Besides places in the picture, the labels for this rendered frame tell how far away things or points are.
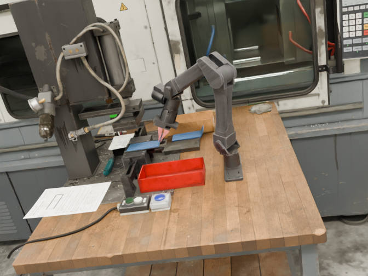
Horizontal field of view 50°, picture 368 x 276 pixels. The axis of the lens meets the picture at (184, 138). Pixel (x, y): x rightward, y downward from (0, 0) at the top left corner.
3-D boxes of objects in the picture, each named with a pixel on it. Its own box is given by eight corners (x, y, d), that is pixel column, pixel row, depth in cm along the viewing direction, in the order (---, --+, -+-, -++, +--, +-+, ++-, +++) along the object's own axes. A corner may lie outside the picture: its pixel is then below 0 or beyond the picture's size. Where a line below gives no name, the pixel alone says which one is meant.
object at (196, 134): (204, 136, 185) (203, 130, 184) (172, 141, 187) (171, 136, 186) (204, 130, 192) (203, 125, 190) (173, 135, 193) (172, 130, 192)
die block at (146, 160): (149, 172, 167) (145, 156, 164) (126, 175, 169) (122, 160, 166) (155, 151, 186) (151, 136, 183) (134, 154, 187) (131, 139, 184)
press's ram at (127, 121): (142, 134, 160) (123, 62, 148) (80, 143, 163) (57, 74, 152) (148, 118, 176) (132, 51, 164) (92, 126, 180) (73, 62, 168)
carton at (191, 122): (214, 133, 193) (212, 118, 190) (164, 140, 197) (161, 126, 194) (214, 123, 205) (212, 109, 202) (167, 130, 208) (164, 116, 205)
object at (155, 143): (161, 146, 167) (160, 139, 166) (126, 151, 169) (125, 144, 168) (164, 140, 174) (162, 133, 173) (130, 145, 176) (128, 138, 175)
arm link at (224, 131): (213, 149, 155) (208, 68, 139) (223, 141, 159) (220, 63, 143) (226, 153, 151) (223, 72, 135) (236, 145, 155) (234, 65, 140)
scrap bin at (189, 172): (205, 185, 150) (202, 171, 147) (141, 193, 153) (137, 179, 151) (205, 169, 160) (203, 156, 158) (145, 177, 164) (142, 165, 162)
